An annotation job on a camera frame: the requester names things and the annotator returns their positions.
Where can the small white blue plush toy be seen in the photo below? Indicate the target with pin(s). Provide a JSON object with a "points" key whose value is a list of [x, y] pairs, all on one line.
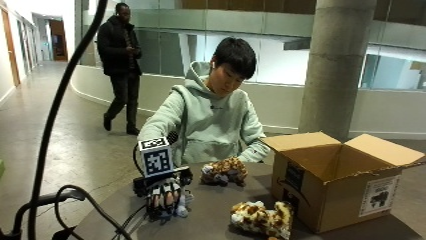
{"points": [[184, 205]]}

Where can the white cube with black markers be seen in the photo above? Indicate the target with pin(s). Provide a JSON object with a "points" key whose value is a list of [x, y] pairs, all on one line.
{"points": [[156, 158]]}

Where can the spotted leopard plush toy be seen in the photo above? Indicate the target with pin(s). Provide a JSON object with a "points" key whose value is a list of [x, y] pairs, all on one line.
{"points": [[227, 170]]}

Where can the spotted giraffe plush toy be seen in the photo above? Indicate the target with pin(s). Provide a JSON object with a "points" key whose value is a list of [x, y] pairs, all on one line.
{"points": [[262, 218]]}

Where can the the person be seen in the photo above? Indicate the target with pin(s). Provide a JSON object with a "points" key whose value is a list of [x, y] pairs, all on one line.
{"points": [[214, 123]]}

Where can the open brown cardboard box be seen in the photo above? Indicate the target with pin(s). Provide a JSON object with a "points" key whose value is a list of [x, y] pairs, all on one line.
{"points": [[337, 186]]}

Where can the glass balustrade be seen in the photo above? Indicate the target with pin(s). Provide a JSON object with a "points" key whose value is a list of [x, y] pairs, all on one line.
{"points": [[284, 50]]}

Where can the grey concrete column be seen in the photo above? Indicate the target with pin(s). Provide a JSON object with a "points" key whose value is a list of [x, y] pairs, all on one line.
{"points": [[337, 66]]}

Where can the brown wooden door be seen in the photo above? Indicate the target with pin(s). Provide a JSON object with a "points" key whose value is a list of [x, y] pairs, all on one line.
{"points": [[10, 50]]}

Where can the black glove wrist mount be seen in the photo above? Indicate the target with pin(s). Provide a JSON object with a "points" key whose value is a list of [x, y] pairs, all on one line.
{"points": [[147, 182]]}

